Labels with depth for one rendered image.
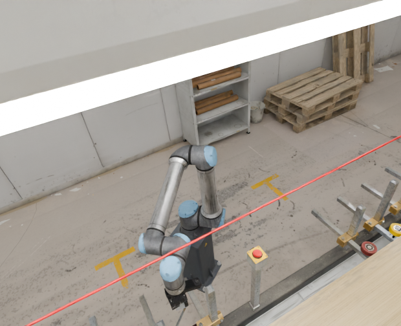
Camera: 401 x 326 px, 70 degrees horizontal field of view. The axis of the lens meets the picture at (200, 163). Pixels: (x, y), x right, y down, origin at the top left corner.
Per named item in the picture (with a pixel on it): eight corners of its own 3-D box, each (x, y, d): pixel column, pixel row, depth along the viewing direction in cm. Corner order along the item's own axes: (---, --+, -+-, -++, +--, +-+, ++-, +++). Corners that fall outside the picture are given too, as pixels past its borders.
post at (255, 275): (248, 304, 165) (249, 260, 137) (255, 299, 167) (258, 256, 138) (253, 311, 162) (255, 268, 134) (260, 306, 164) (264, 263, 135)
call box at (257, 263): (246, 260, 138) (246, 251, 133) (258, 254, 140) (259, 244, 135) (255, 272, 133) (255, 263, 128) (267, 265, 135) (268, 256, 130)
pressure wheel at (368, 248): (371, 253, 172) (376, 242, 165) (372, 265, 166) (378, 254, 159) (356, 250, 175) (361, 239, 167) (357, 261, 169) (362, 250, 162)
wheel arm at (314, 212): (310, 213, 199) (311, 209, 197) (314, 211, 201) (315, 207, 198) (365, 261, 169) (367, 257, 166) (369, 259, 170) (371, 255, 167)
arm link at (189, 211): (183, 213, 224) (180, 197, 213) (204, 215, 220) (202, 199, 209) (178, 228, 213) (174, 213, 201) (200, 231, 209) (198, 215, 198)
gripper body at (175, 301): (166, 297, 136) (162, 284, 129) (182, 288, 139) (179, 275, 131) (173, 312, 131) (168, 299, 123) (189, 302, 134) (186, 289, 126)
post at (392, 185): (367, 231, 197) (390, 180, 167) (370, 228, 198) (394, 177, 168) (372, 234, 195) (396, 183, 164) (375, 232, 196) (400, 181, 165)
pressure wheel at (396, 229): (402, 241, 176) (409, 229, 169) (392, 246, 174) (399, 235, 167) (390, 231, 182) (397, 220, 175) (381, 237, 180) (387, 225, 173)
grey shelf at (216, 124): (183, 140, 425) (165, 30, 328) (232, 121, 456) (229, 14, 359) (198, 155, 394) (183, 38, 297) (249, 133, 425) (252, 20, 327)
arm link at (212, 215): (204, 213, 220) (191, 138, 168) (227, 216, 216) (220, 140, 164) (200, 230, 209) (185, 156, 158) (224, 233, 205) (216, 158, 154)
